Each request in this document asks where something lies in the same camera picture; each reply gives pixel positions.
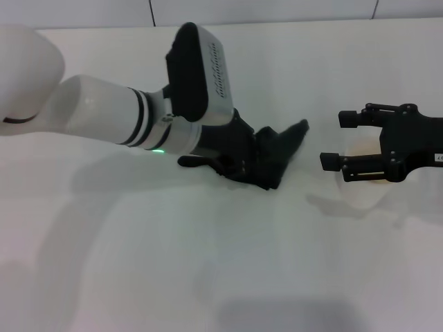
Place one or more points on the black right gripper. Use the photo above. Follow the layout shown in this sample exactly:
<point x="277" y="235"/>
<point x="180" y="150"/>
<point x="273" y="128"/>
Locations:
<point x="412" y="145"/>

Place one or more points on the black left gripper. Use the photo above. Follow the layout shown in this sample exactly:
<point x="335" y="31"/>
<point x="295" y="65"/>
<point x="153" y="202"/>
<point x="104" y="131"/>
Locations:
<point x="225" y="138"/>

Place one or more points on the dark rag with loop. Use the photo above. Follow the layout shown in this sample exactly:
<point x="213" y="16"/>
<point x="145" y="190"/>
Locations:
<point x="280" y="159"/>

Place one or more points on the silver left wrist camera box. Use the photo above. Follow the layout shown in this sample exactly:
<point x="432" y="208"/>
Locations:
<point x="204" y="69"/>

